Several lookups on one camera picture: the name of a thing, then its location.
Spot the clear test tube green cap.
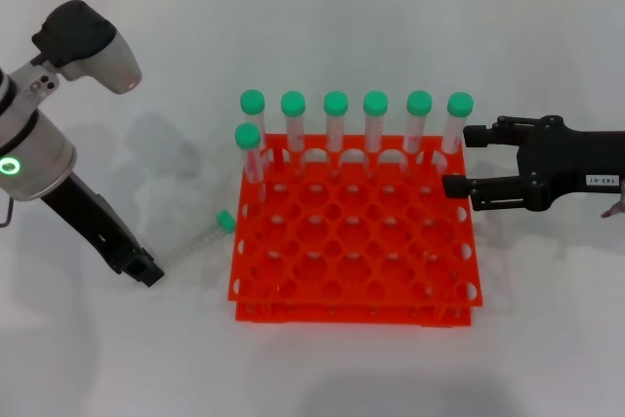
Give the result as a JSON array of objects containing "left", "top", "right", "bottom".
[
  {"left": 323, "top": 90, "right": 351, "bottom": 152},
  {"left": 441, "top": 91, "right": 476, "bottom": 155},
  {"left": 362, "top": 90, "right": 390, "bottom": 153},
  {"left": 280, "top": 90, "right": 308, "bottom": 152},
  {"left": 163, "top": 210, "right": 236, "bottom": 267},
  {"left": 238, "top": 89, "right": 269, "bottom": 164},
  {"left": 402, "top": 90, "right": 435, "bottom": 153},
  {"left": 234, "top": 122, "right": 268, "bottom": 203}
]

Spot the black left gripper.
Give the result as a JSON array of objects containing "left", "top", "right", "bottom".
[{"left": 41, "top": 175, "right": 165, "bottom": 288}]

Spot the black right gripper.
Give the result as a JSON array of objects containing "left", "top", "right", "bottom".
[{"left": 441, "top": 114, "right": 625, "bottom": 214}]

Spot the orange test tube rack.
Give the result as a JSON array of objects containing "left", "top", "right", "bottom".
[{"left": 228, "top": 133, "right": 484, "bottom": 328}]

